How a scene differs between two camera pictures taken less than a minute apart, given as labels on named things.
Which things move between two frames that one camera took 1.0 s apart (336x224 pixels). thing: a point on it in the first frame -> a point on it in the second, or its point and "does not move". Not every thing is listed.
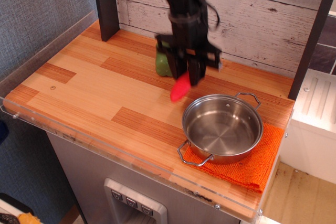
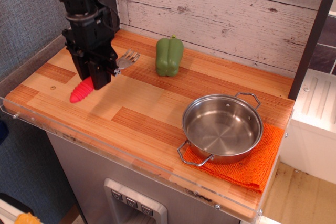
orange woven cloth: x=250 y=173 does not move
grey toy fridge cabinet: x=104 y=190 does not move
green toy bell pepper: x=162 y=64 does not move
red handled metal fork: x=181 y=85 -> x=125 y=60
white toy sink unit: x=310 y=143 does not move
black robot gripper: x=190 y=34 -> x=90 y=36
